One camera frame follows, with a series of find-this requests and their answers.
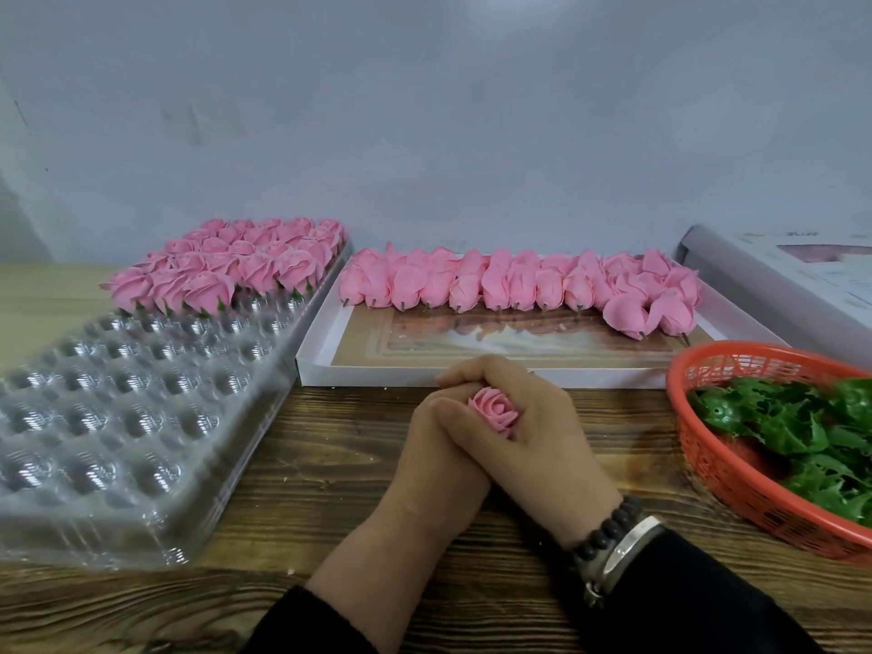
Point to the person's right hand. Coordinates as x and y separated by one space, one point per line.
552 456

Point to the person's left hand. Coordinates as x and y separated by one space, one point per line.
436 480

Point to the person's right fingers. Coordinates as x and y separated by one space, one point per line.
470 449

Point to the person's left fingers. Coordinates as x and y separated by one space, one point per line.
443 396

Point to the single pink soap rose head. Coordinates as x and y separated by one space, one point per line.
496 409

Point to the person's left forearm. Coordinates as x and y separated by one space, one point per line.
371 572

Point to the person's right forearm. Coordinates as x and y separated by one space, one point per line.
688 599

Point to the shallow white cardboard box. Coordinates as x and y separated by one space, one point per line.
518 354

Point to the row of stemmed pink rosebuds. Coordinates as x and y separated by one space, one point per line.
518 282

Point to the silver metal bangle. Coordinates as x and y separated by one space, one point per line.
630 548

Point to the cluster of pink roses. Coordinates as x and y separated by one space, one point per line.
225 265

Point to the orange plastic mesh basket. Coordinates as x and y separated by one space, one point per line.
736 483

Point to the clear plastic blister tray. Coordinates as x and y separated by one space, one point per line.
129 415

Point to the pile of green plastic leaves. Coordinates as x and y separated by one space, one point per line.
811 435

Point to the white window gift box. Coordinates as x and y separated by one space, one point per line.
783 285

